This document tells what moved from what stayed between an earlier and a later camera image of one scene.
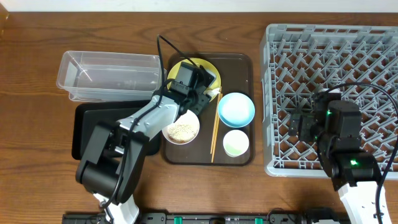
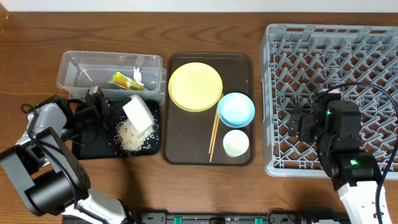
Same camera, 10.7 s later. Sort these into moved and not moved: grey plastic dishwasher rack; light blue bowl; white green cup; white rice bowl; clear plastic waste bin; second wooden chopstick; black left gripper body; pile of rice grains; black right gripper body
Moved: pile of rice grains; black left gripper body; white rice bowl
Not moved: black right gripper body; clear plastic waste bin; second wooden chopstick; grey plastic dishwasher rack; white green cup; light blue bowl
